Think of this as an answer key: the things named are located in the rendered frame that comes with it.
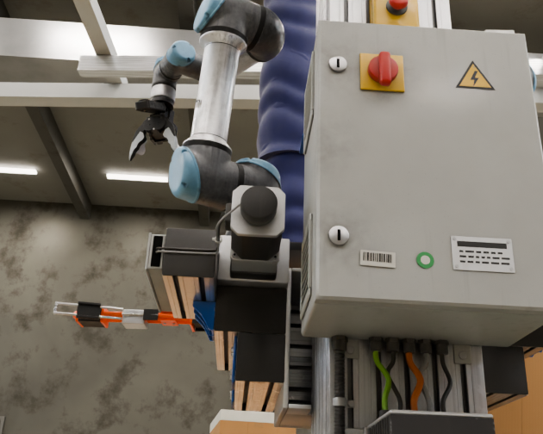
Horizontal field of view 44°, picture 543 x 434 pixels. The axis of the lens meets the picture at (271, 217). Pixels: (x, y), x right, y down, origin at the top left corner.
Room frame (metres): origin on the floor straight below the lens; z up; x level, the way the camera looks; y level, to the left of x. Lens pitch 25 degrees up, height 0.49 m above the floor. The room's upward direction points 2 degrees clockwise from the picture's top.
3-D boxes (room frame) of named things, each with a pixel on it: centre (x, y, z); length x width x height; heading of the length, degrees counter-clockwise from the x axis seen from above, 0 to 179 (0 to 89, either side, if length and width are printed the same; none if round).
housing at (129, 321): (2.02, 0.41, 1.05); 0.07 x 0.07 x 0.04; 89
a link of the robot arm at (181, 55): (1.64, 0.28, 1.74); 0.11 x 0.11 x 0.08; 28
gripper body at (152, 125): (1.73, 0.34, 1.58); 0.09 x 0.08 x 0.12; 161
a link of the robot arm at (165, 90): (1.72, 0.35, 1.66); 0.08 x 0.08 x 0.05
